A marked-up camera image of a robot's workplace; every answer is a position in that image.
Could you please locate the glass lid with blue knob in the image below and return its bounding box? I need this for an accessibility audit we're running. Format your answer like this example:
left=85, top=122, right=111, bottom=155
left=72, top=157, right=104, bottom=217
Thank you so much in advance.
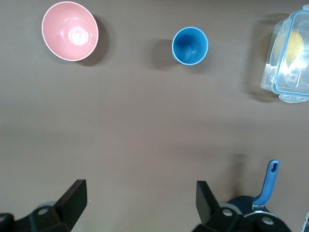
left=241, top=209, right=278, bottom=218

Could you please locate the dark pot with blue handle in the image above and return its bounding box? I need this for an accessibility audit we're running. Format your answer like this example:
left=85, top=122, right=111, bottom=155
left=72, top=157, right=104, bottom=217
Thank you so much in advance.
left=226, top=159, right=281, bottom=219

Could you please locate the pink bowl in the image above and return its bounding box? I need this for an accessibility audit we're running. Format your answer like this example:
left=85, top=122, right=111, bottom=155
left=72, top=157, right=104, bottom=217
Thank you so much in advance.
left=41, top=1, right=99, bottom=62

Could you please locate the yellow lemon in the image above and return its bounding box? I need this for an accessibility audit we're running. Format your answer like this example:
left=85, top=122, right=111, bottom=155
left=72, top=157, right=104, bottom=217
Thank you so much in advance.
left=274, top=30, right=305, bottom=66

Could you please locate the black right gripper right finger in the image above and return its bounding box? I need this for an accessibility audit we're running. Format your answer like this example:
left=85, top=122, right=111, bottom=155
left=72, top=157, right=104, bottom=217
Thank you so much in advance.
left=193, top=180, right=290, bottom=232

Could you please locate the blue plastic cup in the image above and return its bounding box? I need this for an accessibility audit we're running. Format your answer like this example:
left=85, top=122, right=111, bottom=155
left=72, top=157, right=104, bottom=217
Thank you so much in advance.
left=171, top=26, right=209, bottom=66

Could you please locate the clear plastic container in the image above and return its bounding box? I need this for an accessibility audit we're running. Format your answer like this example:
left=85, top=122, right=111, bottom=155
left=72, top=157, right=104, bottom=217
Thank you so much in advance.
left=261, top=18, right=292, bottom=92

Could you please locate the clear lid with blue rim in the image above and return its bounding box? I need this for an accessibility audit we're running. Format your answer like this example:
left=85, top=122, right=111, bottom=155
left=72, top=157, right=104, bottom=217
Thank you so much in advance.
left=270, top=4, right=309, bottom=104

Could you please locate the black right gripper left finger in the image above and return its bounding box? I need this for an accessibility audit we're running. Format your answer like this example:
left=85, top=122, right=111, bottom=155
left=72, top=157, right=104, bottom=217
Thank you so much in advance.
left=14, top=179, right=87, bottom=232

